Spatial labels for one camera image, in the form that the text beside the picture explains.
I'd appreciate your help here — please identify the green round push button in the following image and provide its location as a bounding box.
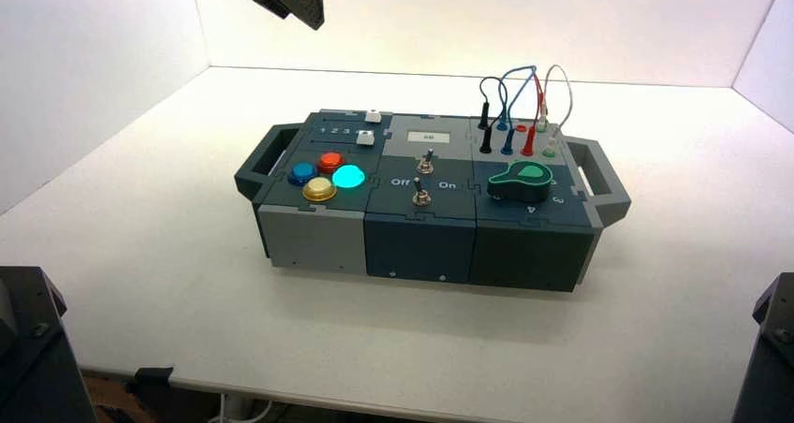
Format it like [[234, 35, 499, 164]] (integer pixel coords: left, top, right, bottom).
[[331, 164, 367, 190]]

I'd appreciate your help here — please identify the yellow round push button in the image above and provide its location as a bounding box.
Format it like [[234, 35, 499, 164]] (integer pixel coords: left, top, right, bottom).
[[301, 177, 339, 204]]

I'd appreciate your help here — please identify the blue round push button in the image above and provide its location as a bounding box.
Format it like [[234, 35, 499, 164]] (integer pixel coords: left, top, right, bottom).
[[287, 161, 318, 187]]

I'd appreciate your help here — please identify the teal and grey control box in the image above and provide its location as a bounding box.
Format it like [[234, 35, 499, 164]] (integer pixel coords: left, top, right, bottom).
[[233, 109, 632, 294]]

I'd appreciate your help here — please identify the black and green rotary knob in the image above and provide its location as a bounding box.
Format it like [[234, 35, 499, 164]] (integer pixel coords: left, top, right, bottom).
[[486, 162, 554, 204]]

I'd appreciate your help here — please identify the black table clamp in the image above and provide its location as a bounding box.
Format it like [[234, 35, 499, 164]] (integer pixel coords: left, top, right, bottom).
[[125, 366, 176, 402]]

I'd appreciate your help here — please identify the black banana plug cable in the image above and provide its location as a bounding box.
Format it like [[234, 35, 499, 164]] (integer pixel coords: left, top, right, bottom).
[[478, 76, 511, 155]]

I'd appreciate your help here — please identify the blue banana plug cable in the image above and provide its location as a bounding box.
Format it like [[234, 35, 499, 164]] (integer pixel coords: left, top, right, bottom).
[[495, 65, 538, 156]]

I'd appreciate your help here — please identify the red banana plug cable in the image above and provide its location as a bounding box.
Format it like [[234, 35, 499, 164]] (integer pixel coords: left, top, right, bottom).
[[522, 72, 549, 158]]

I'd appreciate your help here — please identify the white banana plug cable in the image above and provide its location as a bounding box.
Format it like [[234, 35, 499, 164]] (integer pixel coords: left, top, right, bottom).
[[537, 64, 574, 154]]

